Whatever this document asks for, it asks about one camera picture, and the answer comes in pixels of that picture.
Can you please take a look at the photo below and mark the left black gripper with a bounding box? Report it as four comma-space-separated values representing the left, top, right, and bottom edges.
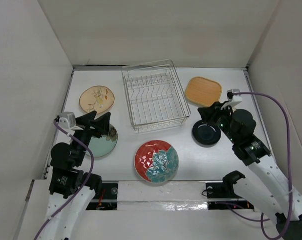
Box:
71, 109, 110, 165

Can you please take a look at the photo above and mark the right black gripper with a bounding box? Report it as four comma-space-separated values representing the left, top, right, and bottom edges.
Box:
197, 100, 238, 143

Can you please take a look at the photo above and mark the woven bamboo square tray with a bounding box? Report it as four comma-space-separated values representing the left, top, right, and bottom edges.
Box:
185, 76, 222, 107

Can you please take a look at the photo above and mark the black round plate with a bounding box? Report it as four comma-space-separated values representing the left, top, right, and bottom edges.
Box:
192, 120, 221, 146

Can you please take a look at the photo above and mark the red teal flower plate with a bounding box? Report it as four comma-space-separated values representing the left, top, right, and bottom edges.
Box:
134, 140, 179, 185

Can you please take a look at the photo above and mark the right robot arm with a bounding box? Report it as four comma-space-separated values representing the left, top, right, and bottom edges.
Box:
198, 102, 302, 240

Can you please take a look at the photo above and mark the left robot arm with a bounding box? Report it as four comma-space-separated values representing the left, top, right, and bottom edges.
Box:
34, 111, 111, 240

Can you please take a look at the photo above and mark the beige bird pattern plate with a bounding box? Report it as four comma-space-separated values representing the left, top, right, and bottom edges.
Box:
79, 85, 115, 114

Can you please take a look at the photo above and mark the light green flower plate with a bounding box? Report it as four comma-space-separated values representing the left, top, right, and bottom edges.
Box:
88, 124, 118, 158

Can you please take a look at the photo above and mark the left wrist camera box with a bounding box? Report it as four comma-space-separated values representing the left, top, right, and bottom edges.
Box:
58, 111, 77, 129

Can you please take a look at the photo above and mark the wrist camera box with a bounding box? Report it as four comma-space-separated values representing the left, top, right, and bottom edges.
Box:
58, 111, 77, 129
221, 89, 243, 110

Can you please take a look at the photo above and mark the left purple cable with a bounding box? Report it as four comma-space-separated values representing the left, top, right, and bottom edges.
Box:
32, 119, 96, 240

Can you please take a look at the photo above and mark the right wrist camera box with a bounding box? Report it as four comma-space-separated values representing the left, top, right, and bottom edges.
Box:
221, 89, 243, 110

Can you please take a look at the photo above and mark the metal wire dish rack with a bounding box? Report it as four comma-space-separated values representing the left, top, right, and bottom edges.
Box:
121, 59, 191, 133

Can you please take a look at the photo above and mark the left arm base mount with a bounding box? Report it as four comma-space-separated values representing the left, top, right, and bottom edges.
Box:
86, 181, 118, 211

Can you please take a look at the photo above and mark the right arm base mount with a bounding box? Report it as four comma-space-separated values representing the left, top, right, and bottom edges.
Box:
202, 181, 254, 210

